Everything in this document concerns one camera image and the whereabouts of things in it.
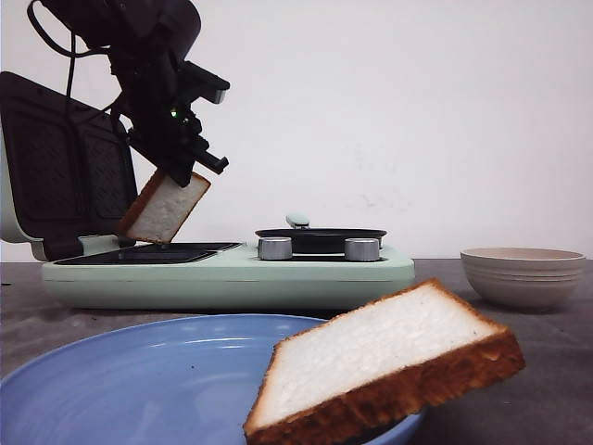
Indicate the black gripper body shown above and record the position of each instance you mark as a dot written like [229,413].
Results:
[149,98]

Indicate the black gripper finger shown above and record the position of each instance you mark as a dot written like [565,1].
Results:
[177,163]

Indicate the white bread slice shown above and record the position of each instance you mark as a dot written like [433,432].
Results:
[162,207]
[365,369]

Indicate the mint green sandwich maker lid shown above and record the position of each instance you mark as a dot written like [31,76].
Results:
[67,178]

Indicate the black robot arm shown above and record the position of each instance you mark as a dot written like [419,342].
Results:
[146,43]

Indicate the mint green breakfast maker base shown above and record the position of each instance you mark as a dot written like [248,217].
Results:
[220,277]

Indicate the left silver control knob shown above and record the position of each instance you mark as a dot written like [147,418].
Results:
[275,248]

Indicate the silver control knob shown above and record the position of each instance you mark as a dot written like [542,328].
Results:
[275,248]
[362,249]

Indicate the right silver control knob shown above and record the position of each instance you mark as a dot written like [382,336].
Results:
[362,249]

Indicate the blue plate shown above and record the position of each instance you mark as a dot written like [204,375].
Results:
[183,381]

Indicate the beige ribbed bowl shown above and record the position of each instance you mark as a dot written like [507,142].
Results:
[523,278]

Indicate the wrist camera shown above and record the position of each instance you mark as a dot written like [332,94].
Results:
[195,82]

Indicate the black frying pan green handle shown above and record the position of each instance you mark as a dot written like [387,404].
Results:
[312,240]

